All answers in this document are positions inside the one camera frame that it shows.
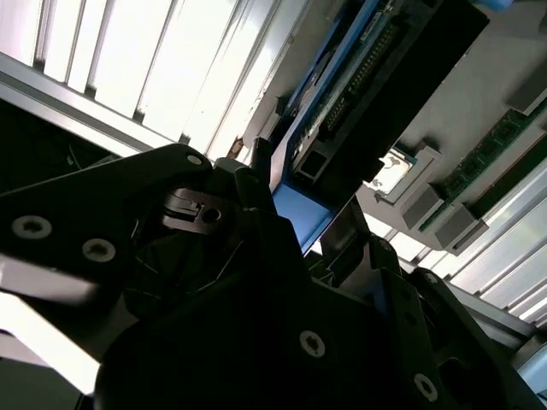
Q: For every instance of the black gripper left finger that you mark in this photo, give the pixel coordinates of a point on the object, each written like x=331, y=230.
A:
x=64, y=213

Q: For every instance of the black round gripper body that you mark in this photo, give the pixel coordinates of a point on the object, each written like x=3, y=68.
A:
x=205, y=363

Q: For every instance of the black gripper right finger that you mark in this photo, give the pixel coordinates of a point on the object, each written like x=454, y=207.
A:
x=410, y=341

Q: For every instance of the hard disk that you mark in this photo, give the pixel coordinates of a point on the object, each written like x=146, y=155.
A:
x=299, y=213

